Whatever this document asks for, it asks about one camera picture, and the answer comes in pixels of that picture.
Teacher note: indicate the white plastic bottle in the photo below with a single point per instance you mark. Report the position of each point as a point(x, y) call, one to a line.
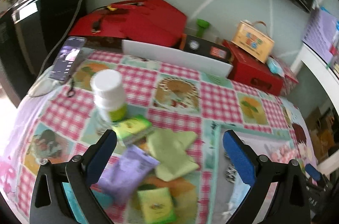
point(109, 95)

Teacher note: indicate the purple perforated basket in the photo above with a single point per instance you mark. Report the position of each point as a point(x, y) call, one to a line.
point(321, 34)

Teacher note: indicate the yellow box with handle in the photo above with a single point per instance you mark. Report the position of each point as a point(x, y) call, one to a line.
point(254, 39)

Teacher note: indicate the green dumbbell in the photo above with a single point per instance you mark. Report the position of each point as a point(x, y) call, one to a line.
point(202, 26)

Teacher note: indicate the pink fluffy cloth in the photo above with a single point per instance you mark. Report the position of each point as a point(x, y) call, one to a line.
point(283, 154)

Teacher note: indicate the smartphone with lit screen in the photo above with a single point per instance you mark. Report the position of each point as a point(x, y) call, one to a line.
point(65, 61)

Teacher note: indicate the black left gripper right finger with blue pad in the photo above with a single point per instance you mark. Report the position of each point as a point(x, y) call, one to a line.
point(254, 170)

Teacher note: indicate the white shelf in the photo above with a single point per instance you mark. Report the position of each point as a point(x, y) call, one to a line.
point(325, 76)

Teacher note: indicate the white foam board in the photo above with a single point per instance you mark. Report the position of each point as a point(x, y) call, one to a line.
point(176, 57)

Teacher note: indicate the teal toy with red top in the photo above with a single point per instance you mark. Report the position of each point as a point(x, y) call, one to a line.
point(85, 202)

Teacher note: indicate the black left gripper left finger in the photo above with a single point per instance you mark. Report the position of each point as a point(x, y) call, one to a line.
point(85, 170)

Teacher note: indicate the black cabinet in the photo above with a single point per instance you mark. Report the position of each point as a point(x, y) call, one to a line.
point(32, 31)

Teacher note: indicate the red cardboard box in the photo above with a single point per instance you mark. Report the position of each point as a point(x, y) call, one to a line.
point(249, 71)

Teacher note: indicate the pink checkered food tablecloth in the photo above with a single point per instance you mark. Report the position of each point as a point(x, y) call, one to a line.
point(57, 127)

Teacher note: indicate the black box with gauge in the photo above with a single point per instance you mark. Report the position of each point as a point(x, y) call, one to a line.
point(202, 47)

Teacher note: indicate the purple tissue packet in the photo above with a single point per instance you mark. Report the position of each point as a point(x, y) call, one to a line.
point(126, 174)

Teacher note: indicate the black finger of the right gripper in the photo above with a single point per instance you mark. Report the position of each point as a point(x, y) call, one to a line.
point(315, 174)

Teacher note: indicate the blue wipes packet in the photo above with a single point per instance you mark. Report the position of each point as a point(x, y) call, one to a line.
point(274, 67)

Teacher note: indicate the leopard print scrunchie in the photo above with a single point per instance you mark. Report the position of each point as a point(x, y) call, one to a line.
point(230, 173)

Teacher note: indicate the red gift bag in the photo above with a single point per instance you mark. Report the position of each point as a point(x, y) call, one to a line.
point(148, 21)

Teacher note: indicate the green tissue pack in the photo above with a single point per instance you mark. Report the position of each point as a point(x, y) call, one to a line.
point(157, 206)
point(132, 130)

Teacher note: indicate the light green cloth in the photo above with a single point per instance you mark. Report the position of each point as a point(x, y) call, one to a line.
point(169, 148)

